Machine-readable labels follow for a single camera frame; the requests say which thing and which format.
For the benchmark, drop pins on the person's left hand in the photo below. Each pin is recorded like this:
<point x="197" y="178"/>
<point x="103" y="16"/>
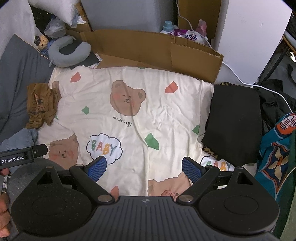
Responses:
<point x="5" y="215"/>

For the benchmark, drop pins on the black jacket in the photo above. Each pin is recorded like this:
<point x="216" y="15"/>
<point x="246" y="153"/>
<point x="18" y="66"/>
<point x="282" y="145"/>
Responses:
<point x="273" y="105"/>

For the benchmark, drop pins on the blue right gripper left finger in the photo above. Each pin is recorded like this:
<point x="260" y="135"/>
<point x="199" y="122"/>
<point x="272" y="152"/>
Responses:
<point x="96" y="168"/>

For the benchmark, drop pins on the brown cardboard box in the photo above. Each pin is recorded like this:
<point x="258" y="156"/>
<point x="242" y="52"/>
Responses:
<point x="128" y="33"/>

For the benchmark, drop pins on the leopard print garment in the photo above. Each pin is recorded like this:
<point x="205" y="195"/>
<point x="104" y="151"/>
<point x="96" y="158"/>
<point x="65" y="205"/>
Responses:
<point x="206" y="149"/>

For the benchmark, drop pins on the teal printed garment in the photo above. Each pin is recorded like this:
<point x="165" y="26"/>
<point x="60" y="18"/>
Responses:
<point x="276" y="167"/>

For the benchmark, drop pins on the small plush bear toy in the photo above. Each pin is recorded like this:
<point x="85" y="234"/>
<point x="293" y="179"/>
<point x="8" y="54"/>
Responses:
<point x="41" y="42"/>

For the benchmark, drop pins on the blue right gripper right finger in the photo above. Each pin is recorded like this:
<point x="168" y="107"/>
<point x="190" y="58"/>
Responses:
<point x="192" y="169"/>

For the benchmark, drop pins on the white pillow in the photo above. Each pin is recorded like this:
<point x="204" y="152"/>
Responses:
<point x="64" y="10"/>

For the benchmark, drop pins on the blue detergent bottle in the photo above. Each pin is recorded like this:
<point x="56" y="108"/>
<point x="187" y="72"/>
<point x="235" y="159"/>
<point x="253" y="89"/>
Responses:
<point x="168" y="27"/>

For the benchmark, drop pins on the black white fuzzy garment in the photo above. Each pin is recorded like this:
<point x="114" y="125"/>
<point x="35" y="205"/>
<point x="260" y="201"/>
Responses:
<point x="5" y="183"/>

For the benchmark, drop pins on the cream bear print duvet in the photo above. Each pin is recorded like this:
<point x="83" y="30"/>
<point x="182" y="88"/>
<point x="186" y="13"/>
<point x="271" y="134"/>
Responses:
<point x="143" y="121"/>

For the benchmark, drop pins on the brown crumpled garment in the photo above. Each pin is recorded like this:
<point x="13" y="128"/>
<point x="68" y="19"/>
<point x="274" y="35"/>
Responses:
<point x="42" y="104"/>

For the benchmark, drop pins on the grey-blue blanket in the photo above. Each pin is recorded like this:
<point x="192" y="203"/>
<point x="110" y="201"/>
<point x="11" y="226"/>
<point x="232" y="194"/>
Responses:
<point x="21" y="65"/>

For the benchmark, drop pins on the black bear-pattern shorts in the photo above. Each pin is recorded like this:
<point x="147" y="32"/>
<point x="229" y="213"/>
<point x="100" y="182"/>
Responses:
<point x="234" y="125"/>

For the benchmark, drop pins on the clear plastic bag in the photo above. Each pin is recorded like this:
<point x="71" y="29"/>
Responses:
<point x="55" y="29"/>

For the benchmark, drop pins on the light blue neck pillow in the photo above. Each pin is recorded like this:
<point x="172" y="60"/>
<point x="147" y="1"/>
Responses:
<point x="66" y="52"/>

